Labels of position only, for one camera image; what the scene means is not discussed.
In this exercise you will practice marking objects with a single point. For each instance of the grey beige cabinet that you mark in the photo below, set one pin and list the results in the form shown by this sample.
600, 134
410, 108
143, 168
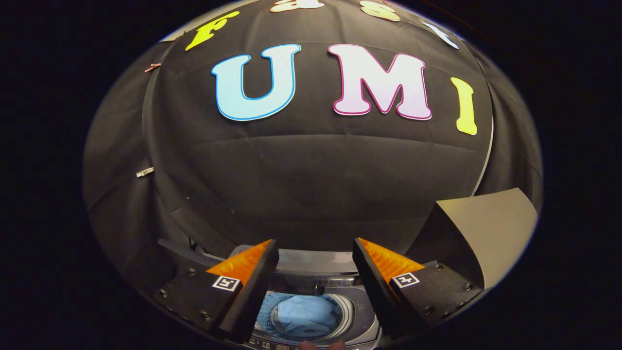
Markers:
495, 233

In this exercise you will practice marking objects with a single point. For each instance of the silver clip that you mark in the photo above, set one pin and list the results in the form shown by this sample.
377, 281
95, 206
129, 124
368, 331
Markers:
145, 172

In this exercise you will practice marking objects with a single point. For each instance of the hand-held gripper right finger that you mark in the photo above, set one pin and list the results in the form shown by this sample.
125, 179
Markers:
376, 296

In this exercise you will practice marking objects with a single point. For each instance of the washing machine glass lid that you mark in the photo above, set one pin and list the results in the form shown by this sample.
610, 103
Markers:
316, 262

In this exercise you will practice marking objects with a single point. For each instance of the light blue shirt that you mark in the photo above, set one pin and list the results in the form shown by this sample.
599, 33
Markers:
306, 313

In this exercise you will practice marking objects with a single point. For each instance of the black backdrop cloth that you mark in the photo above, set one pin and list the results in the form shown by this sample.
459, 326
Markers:
311, 170

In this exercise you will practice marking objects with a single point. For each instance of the small dark washing machine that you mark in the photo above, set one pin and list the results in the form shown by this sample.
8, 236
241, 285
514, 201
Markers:
357, 311

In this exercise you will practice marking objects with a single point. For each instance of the red clip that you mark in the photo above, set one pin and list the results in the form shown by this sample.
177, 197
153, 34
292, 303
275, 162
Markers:
152, 67

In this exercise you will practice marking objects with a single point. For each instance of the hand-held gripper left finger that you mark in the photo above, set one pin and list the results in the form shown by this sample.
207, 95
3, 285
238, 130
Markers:
252, 301

